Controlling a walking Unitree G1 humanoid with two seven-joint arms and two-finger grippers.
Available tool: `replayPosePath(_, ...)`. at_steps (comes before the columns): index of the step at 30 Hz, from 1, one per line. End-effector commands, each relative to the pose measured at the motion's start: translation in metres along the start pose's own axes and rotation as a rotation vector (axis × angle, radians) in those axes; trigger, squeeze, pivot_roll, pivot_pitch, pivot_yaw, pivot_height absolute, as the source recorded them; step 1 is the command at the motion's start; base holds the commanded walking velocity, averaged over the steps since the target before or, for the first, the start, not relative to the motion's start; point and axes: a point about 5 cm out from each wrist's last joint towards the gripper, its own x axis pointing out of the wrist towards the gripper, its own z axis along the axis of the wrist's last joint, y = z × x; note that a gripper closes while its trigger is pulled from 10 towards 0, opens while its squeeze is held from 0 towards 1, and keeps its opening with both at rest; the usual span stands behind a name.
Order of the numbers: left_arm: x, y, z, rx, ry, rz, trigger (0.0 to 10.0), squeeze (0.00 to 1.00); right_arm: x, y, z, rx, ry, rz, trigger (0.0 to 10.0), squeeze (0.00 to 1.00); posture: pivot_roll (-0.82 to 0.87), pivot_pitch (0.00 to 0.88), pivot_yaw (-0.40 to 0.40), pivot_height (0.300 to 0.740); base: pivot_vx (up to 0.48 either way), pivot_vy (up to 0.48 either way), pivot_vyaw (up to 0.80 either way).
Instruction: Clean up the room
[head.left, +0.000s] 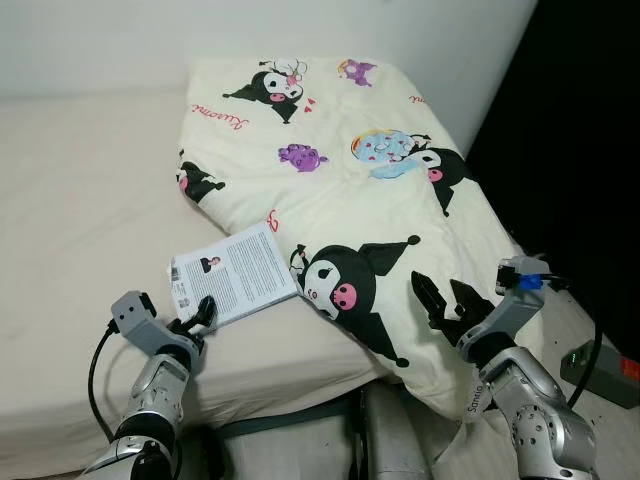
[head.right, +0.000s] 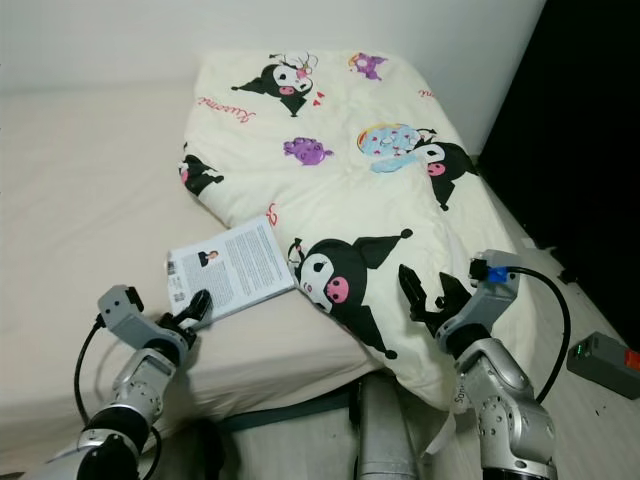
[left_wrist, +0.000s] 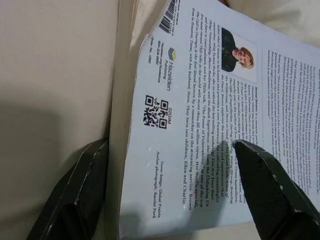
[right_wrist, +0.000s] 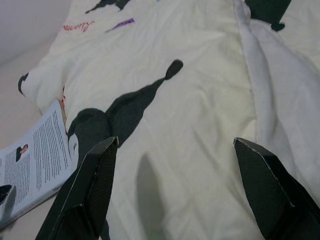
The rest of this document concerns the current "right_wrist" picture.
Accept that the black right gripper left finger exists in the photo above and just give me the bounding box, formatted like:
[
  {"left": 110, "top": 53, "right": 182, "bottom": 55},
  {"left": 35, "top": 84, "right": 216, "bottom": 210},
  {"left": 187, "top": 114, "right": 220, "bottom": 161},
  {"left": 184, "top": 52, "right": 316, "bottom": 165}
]
[{"left": 34, "top": 136, "right": 119, "bottom": 240}]

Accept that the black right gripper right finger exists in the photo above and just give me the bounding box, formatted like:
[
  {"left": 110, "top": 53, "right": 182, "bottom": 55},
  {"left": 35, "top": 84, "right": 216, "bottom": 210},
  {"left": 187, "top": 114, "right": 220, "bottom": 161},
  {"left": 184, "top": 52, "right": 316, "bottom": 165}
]
[{"left": 233, "top": 136, "right": 320, "bottom": 240}]

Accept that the white paperback book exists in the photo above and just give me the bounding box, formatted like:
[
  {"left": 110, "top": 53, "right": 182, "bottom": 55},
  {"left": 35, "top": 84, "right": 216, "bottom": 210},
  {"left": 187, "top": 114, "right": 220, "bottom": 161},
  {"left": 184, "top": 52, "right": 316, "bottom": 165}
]
[{"left": 0, "top": 98, "right": 81, "bottom": 223}]

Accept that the small black silver object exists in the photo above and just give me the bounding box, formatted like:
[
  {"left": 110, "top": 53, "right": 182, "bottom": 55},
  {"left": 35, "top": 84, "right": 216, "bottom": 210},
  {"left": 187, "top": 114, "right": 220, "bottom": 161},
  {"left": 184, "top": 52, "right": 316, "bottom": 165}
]
[{"left": 0, "top": 184, "right": 16, "bottom": 221}]

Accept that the beige bed mattress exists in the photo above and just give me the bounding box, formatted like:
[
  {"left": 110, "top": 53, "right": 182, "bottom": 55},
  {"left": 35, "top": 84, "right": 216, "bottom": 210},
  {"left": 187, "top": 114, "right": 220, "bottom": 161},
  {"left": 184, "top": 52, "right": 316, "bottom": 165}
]
[{"left": 0, "top": 37, "right": 66, "bottom": 240}]

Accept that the white comforter with black print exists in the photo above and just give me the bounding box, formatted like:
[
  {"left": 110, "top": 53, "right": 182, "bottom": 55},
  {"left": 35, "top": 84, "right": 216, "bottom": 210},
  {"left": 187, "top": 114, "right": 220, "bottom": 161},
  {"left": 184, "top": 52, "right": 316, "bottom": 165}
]
[{"left": 17, "top": 0, "right": 320, "bottom": 240}]

